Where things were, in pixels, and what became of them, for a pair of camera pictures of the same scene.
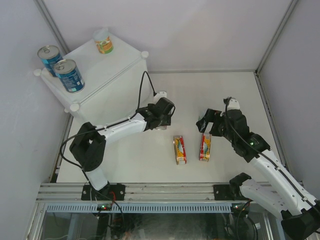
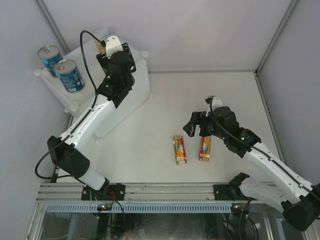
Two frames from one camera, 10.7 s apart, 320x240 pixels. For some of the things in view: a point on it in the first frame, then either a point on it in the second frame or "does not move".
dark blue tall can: [67, 71] does not move
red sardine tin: [180, 151] does not move
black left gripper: [166, 121] → [102, 59]
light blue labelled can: [50, 55] does not move
